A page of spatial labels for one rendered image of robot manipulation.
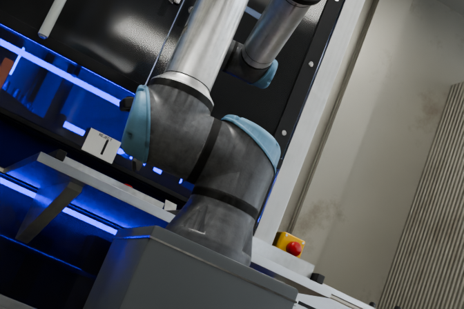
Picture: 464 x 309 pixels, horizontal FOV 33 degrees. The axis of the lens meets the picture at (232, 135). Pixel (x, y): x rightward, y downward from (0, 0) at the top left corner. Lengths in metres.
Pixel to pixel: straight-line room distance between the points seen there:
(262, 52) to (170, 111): 0.47
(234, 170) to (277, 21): 0.43
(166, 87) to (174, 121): 0.06
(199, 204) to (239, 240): 0.08
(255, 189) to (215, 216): 0.08
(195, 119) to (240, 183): 0.13
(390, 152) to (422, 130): 0.40
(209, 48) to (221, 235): 0.32
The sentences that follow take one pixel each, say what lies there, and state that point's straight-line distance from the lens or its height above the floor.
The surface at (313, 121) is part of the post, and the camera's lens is 2.21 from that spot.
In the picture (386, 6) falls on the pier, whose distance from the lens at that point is 7.06.
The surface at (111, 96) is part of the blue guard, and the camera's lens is 1.99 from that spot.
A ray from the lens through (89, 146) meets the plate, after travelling 1.96.
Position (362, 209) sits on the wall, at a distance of 6.74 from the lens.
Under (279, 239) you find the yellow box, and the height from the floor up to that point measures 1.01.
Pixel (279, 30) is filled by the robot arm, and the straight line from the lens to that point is 1.60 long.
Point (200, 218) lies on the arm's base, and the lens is 1.24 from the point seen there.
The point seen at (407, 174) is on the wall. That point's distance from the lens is 7.00.
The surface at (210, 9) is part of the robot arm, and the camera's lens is 1.34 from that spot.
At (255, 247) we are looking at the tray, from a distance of 1.69.
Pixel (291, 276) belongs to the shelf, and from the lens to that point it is 1.70.
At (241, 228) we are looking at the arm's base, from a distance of 1.24.
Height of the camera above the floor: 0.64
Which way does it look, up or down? 16 degrees up
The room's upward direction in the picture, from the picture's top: 22 degrees clockwise
